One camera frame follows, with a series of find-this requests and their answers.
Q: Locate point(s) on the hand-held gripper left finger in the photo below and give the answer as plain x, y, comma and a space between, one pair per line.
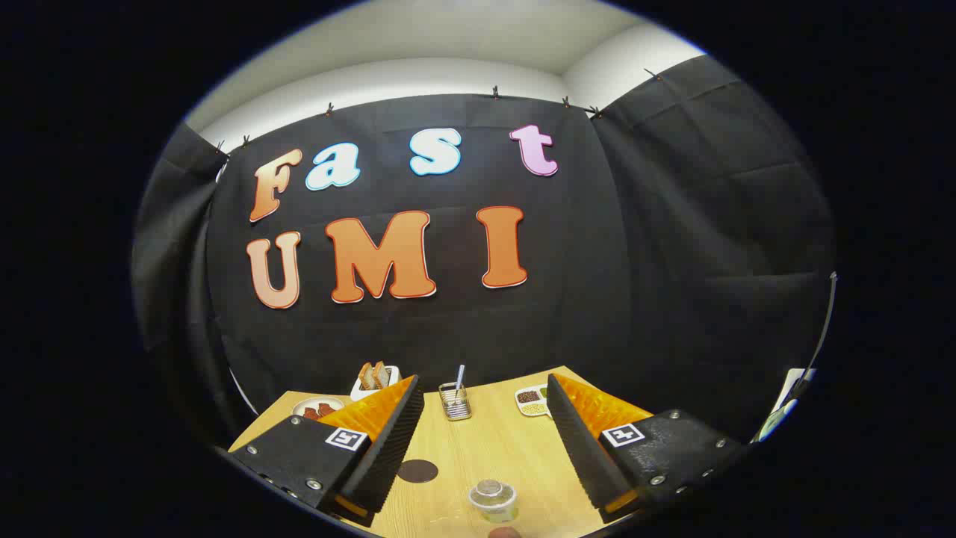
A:
388, 448

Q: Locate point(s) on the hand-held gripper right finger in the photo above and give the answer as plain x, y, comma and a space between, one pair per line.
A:
579, 448

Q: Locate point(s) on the dark round coaster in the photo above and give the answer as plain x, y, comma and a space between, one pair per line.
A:
417, 471

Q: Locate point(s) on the clear plastic juice bottle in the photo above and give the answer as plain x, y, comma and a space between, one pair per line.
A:
493, 502

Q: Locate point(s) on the yellow beans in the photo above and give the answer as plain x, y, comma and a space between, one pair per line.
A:
532, 409

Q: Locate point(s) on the white toaster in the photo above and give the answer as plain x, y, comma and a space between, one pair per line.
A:
362, 393

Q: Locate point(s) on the white divided dish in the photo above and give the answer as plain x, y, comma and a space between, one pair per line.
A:
532, 401

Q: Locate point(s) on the dark brown beans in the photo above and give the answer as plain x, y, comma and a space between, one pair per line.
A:
528, 396

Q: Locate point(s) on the toast bread slice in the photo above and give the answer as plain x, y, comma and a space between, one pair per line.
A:
381, 374
365, 376

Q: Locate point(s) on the wooden table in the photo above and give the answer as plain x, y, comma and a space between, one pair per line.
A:
485, 448

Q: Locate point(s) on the round white plate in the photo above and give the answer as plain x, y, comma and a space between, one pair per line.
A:
301, 408

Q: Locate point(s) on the metal utensil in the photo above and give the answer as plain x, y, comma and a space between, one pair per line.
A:
459, 377

